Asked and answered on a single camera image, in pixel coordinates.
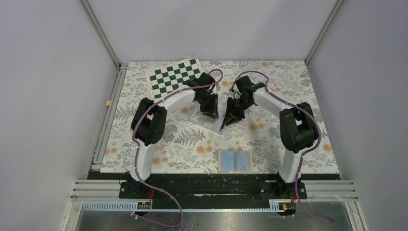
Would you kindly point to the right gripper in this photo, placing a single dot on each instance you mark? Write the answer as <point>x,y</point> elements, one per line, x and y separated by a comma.
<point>232,116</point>

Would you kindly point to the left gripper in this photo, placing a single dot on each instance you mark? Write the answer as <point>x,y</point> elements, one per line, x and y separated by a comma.
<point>211,110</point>

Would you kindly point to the clear plastic card box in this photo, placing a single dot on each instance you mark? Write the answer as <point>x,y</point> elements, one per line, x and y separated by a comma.
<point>197,117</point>

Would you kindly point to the beige card holder wallet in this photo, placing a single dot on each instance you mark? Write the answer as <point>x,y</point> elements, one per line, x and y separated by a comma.
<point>235,161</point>

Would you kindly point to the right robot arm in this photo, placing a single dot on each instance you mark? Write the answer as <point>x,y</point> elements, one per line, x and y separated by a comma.
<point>299,131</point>

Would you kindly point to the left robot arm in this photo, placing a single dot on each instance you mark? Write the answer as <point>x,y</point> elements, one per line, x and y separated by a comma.
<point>149,121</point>

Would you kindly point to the floral tablecloth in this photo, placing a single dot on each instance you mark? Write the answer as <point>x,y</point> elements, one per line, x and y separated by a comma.
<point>189,148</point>

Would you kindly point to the green white chessboard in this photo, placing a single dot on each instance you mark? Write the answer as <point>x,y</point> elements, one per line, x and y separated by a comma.
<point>168,78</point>

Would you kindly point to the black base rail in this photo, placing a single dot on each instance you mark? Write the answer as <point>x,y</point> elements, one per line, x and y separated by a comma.
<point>219,188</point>

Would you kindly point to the white slotted cable duct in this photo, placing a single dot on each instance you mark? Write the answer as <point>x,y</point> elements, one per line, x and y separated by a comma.
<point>166,206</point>

